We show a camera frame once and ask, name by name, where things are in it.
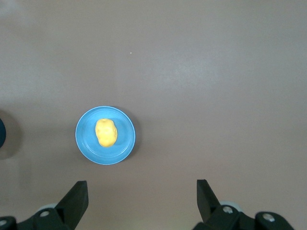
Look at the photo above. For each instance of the round blue plate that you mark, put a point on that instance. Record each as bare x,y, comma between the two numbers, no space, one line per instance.
86,143

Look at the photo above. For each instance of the brown table cover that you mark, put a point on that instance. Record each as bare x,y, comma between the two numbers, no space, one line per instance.
192,95

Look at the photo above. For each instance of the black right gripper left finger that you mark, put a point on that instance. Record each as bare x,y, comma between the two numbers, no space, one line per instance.
74,203

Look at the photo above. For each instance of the yellow potato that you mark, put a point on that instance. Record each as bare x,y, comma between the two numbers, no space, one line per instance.
106,133

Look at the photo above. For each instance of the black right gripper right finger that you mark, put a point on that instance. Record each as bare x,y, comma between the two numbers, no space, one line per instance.
208,208

